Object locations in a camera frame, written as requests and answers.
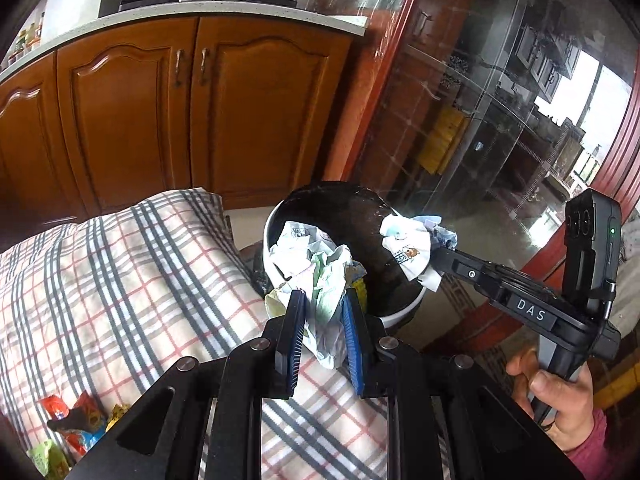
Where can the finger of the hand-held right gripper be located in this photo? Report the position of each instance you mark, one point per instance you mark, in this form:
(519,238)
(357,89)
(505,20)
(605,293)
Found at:
(465,267)

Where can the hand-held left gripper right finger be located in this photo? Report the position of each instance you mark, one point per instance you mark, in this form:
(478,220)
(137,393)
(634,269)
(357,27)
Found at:
(352,350)

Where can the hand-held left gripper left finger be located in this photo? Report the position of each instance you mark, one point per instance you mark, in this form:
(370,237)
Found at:
(292,345)

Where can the pale green wrapper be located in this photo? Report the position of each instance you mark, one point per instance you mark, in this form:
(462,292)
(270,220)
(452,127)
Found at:
(325,305)

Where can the white cartoon snack bag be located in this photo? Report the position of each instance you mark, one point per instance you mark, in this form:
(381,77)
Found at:
(405,250)

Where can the white bin with black liner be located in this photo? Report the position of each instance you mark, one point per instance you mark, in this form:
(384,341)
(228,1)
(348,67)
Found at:
(350,210)

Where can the person's right forearm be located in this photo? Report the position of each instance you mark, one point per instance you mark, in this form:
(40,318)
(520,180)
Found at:
(587,455)

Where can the person's right hand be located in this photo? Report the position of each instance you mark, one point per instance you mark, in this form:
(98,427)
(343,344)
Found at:
(560,395)

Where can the yellow box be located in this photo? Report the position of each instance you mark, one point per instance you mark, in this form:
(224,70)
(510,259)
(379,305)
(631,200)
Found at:
(442,140)

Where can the plaid tablecloth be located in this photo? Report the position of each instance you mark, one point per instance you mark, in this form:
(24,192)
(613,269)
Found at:
(125,285)

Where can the glass door cabinet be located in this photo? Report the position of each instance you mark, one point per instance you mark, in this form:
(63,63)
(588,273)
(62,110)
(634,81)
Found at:
(500,85)

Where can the yellow and red snack wrapper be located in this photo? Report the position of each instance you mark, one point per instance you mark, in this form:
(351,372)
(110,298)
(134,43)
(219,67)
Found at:
(118,414)

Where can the crumpled green and yellow bag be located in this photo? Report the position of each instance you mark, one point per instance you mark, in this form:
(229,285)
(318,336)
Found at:
(47,460)

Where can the wooden lower cabinets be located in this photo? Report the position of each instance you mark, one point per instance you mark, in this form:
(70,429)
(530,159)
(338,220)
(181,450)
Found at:
(125,120)

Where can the white kitchen countertop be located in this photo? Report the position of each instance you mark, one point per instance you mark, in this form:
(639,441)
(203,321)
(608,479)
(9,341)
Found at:
(250,12)

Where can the gas stove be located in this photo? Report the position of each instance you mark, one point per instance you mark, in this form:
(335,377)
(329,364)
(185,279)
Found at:
(210,2)

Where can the group of sauce bottles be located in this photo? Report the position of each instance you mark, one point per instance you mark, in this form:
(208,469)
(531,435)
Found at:
(27,37)

